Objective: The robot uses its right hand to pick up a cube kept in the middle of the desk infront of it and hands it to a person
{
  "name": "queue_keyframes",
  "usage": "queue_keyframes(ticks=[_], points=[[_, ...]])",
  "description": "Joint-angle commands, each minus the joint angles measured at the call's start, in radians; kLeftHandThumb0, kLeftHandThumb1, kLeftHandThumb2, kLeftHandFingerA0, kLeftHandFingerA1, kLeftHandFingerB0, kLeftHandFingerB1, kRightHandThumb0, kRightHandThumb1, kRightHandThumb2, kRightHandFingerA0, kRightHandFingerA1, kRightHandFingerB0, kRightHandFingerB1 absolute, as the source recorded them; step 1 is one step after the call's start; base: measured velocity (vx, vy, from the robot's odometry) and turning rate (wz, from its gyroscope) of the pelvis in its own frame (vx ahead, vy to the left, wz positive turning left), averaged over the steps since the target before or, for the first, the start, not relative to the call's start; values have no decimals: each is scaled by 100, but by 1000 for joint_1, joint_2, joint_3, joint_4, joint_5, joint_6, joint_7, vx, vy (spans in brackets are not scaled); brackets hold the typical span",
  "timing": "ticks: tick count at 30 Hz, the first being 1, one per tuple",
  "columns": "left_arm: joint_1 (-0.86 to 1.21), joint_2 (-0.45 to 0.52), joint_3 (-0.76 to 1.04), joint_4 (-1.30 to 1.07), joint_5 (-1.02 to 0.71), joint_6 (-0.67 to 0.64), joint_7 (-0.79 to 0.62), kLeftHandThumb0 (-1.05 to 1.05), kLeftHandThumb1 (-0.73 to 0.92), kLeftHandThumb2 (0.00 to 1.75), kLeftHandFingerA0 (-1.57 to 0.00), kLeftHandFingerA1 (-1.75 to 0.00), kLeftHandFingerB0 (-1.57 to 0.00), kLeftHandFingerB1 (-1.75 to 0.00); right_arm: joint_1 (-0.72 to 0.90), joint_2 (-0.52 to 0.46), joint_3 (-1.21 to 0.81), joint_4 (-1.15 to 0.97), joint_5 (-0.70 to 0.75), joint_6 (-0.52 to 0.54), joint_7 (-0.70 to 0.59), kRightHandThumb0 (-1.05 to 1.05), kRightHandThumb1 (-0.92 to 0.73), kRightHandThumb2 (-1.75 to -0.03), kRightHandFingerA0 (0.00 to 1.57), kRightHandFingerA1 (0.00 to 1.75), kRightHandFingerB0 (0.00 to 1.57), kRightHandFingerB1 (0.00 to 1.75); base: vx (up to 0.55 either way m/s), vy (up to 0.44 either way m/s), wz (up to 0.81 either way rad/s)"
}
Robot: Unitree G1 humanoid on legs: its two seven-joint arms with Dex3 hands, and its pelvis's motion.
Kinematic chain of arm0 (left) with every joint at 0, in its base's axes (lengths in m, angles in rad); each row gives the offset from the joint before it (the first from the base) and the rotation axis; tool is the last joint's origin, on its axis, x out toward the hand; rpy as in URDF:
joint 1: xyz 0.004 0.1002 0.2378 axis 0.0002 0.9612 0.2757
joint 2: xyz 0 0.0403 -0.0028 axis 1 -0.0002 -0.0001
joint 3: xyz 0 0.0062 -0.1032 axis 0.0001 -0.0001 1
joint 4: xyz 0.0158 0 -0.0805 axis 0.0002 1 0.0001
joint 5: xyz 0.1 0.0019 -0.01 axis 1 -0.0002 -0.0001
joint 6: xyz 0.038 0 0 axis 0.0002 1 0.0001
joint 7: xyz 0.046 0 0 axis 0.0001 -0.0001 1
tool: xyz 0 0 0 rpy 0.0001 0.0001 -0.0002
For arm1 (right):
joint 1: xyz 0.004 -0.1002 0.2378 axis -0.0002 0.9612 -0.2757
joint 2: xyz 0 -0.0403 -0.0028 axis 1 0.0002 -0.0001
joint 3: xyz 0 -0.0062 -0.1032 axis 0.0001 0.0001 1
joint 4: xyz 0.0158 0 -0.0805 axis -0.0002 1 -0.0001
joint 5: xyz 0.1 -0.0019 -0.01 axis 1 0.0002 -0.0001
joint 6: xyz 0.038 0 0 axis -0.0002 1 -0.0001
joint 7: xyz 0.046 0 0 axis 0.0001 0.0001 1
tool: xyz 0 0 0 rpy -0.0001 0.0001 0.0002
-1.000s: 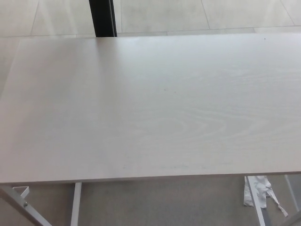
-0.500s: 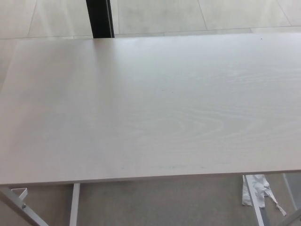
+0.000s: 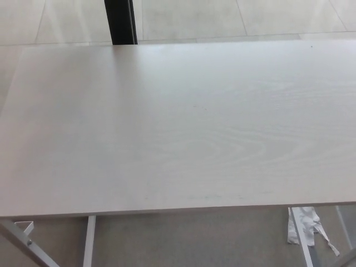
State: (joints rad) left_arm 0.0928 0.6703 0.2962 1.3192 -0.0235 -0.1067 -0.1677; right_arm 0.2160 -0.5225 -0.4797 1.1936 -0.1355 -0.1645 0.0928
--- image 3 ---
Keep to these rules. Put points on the black vertical pillar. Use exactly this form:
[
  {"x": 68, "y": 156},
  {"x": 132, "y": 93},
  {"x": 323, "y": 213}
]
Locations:
[{"x": 121, "y": 22}]

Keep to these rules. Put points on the white straight table leg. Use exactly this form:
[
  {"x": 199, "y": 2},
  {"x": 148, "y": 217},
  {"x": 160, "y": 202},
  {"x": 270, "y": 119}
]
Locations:
[{"x": 89, "y": 242}]

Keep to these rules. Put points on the crumpled white paper strip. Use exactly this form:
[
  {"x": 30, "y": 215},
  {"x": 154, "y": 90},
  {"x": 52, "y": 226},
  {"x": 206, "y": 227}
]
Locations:
[{"x": 308, "y": 225}]

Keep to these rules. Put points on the white slanted table leg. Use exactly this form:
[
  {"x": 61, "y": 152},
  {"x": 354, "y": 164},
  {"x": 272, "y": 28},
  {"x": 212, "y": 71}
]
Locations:
[{"x": 301, "y": 242}]

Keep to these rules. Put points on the grey table leg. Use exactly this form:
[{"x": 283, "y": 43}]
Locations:
[{"x": 342, "y": 225}]

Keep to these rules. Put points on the white diagonal table brace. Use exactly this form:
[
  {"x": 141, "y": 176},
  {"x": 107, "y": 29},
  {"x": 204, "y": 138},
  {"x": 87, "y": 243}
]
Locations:
[{"x": 22, "y": 242}]

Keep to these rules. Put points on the white metal hook bracket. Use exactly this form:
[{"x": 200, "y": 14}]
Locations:
[{"x": 28, "y": 228}]

